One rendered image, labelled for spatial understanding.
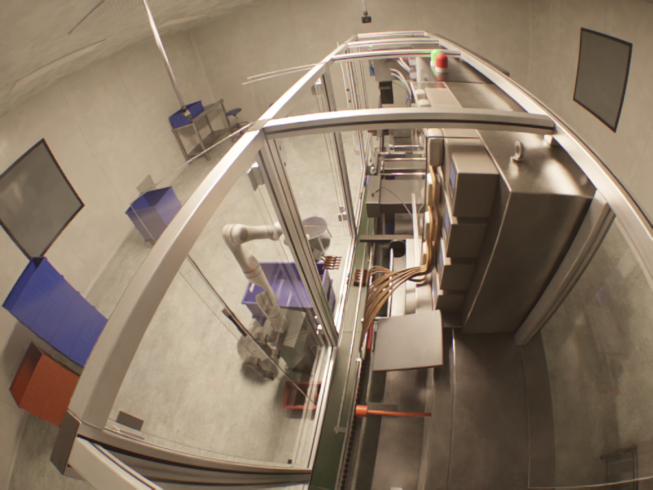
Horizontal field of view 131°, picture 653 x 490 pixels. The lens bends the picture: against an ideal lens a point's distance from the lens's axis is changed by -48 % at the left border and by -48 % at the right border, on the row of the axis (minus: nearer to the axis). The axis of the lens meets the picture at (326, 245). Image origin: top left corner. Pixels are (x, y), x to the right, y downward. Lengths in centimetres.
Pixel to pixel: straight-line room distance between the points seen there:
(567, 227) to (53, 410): 358
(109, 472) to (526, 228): 73
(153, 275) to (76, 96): 458
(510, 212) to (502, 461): 65
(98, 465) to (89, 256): 439
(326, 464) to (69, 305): 259
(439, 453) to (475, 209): 64
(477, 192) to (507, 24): 591
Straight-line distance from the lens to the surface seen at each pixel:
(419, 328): 90
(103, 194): 484
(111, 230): 488
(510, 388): 93
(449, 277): 80
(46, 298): 297
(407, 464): 118
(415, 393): 122
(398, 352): 89
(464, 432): 86
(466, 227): 67
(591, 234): 64
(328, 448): 131
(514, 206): 57
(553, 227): 65
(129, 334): 41
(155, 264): 43
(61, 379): 323
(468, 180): 59
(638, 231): 53
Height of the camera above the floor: 201
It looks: 44 degrees down
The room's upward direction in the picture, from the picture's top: 15 degrees counter-clockwise
